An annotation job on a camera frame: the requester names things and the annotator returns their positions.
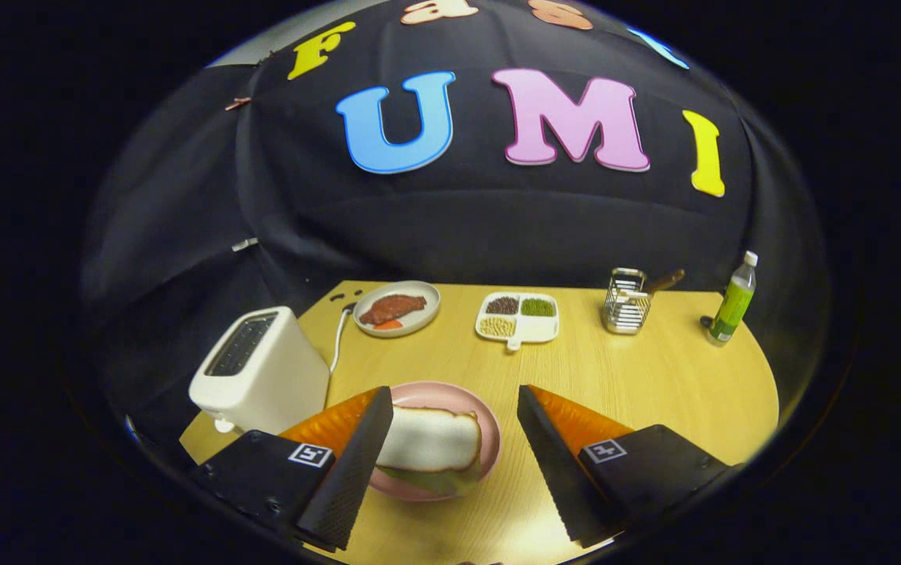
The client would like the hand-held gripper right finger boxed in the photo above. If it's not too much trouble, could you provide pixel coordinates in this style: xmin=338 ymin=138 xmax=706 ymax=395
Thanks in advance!
xmin=517 ymin=384 xmax=734 ymax=549

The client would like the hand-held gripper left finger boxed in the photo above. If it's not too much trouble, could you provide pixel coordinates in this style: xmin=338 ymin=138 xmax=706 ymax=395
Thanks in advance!
xmin=192 ymin=385 xmax=395 ymax=552

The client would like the bread slice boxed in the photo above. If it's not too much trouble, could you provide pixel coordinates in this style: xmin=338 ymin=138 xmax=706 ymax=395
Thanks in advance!
xmin=376 ymin=406 xmax=483 ymax=473

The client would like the green lettuce leaf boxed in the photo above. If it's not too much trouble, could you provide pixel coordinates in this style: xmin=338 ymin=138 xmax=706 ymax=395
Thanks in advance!
xmin=376 ymin=459 xmax=487 ymax=497

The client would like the white toaster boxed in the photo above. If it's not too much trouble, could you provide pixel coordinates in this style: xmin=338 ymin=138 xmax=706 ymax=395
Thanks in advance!
xmin=188 ymin=306 xmax=331 ymax=436

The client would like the pink plate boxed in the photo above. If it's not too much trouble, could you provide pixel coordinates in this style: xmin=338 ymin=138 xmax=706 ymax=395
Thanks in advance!
xmin=368 ymin=381 xmax=502 ymax=503

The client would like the white divided dish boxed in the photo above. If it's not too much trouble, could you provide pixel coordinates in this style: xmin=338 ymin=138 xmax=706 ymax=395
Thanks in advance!
xmin=475 ymin=292 xmax=560 ymax=352

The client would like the brown meat steak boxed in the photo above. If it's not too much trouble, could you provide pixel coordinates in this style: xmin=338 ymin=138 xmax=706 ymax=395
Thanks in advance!
xmin=359 ymin=294 xmax=428 ymax=326

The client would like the grey round plate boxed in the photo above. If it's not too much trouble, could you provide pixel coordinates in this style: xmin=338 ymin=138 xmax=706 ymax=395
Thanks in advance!
xmin=352 ymin=280 xmax=442 ymax=339

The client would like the green drink bottle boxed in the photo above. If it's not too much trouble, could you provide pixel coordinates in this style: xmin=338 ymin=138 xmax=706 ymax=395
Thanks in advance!
xmin=706 ymin=250 xmax=759 ymax=347

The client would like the black backdrop cloth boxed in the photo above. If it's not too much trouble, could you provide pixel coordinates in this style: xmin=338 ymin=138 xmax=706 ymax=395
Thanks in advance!
xmin=82 ymin=0 xmax=828 ymax=440

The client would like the white power cord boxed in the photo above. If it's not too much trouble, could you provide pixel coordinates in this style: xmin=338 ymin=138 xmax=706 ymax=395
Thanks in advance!
xmin=329 ymin=304 xmax=356 ymax=374

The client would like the metal wire holder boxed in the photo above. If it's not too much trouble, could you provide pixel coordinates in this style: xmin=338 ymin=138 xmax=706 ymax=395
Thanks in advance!
xmin=604 ymin=268 xmax=651 ymax=336

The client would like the wooden knife handle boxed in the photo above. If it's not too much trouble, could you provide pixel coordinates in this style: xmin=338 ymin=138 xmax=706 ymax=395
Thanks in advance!
xmin=643 ymin=269 xmax=687 ymax=297

